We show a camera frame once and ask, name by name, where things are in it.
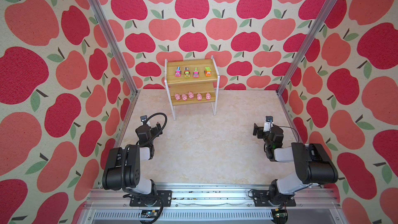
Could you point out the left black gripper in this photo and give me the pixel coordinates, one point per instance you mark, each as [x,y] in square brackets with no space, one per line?
[153,130]

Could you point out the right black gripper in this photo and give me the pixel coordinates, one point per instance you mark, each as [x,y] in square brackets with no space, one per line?
[261,132]

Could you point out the pink green toy car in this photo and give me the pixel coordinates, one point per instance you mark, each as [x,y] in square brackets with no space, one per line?
[178,72]

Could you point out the brown toy block car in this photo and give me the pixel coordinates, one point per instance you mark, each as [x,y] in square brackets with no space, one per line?
[187,73]

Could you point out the small pink toy car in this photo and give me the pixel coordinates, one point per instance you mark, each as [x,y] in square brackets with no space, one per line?
[196,73]

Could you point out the green orange toy truck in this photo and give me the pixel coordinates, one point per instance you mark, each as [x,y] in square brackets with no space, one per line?
[207,71]

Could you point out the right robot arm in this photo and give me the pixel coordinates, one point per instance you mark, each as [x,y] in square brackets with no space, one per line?
[313,166]

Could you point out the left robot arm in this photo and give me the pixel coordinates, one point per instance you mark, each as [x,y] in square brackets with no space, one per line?
[123,165]

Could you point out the two-tier wooden shelf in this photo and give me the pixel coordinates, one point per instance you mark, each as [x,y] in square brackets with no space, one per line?
[200,85]

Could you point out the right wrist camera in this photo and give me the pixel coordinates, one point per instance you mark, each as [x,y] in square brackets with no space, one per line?
[268,124]

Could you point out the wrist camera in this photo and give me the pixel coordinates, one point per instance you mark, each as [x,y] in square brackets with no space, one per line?
[268,124]
[143,119]

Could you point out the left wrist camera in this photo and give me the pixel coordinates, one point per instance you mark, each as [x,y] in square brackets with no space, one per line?
[143,119]

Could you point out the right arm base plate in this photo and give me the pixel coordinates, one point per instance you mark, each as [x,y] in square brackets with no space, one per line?
[265,198]

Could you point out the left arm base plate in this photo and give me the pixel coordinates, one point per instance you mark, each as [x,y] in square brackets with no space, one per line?
[150,197]

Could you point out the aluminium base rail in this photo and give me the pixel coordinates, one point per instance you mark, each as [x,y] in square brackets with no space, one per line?
[213,204]

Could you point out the left aluminium frame post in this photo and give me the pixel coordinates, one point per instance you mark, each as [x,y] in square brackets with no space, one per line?
[112,43]

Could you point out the aluminium frame post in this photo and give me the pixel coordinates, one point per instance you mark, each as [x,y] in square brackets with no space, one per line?
[112,43]
[318,24]

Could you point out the right aluminium frame post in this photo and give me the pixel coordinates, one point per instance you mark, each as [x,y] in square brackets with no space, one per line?
[318,24]

